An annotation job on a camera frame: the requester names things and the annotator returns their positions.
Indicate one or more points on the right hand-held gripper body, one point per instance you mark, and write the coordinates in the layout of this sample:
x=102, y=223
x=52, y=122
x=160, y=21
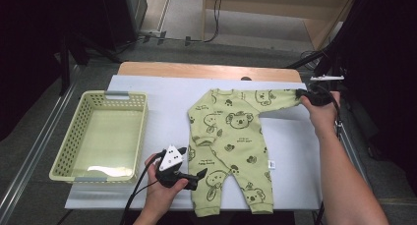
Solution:
x=318, y=95

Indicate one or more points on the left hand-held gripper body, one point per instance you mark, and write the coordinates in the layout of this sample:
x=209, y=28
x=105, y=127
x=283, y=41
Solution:
x=171, y=162

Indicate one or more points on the green koala print baby romper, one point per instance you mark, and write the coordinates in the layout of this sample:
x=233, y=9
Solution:
x=229, y=136

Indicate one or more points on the pale yellow perforated plastic basket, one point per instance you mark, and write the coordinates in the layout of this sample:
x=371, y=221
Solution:
x=108, y=136

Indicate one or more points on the person's right hand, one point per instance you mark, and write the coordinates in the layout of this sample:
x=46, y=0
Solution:
x=324, y=118

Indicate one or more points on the person's left hand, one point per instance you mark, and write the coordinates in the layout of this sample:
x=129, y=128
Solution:
x=160, y=197

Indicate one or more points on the black metal stand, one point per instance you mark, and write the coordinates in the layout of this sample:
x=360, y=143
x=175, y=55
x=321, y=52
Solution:
x=327, y=64
x=67, y=64

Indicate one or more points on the dark table grommet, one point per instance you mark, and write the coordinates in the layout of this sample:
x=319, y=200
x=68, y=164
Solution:
x=246, y=78

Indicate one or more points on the white table cover sheet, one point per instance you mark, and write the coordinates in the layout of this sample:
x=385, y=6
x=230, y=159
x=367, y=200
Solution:
x=288, y=159

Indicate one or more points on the black curtain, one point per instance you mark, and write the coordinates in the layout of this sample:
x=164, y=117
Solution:
x=387, y=71
x=26, y=54

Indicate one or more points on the white power strip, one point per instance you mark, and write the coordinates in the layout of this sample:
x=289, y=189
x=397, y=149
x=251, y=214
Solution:
x=150, y=32

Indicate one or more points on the dark cabinet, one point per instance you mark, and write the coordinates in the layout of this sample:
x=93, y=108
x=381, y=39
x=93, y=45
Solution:
x=134, y=9

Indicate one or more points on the aluminium frame rail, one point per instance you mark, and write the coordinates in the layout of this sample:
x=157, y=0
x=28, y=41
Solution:
x=34, y=140
x=352, y=153

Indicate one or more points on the black floor bracket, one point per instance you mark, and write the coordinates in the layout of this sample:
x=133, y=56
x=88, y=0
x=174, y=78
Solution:
x=162, y=37
x=188, y=41

